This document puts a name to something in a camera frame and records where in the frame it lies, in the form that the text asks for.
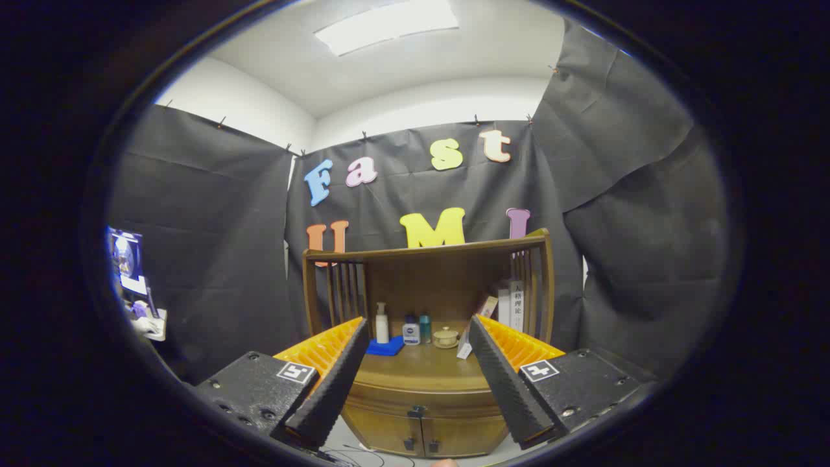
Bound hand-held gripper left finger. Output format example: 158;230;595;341
195;317;370;451

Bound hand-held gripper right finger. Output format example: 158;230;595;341
468;315;656;450

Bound wooden drawer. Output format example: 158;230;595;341
344;379;505;419

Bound wooden countertop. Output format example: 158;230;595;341
353;324;493;393

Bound wooden cabinet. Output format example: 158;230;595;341
302;228;557;459

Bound blue cloth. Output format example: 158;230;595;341
365;336;405;357

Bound white book black lettering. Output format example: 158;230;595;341
509;280;526;335

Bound purple and white book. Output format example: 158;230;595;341
457;295;500;359

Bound white flat object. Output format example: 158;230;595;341
133;308;168;341

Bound computer monitor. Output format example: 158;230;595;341
107;227;147;296

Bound ceiling light panel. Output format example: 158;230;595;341
314;0;460;57

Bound tangled black cables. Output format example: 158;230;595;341
324;443;416;467

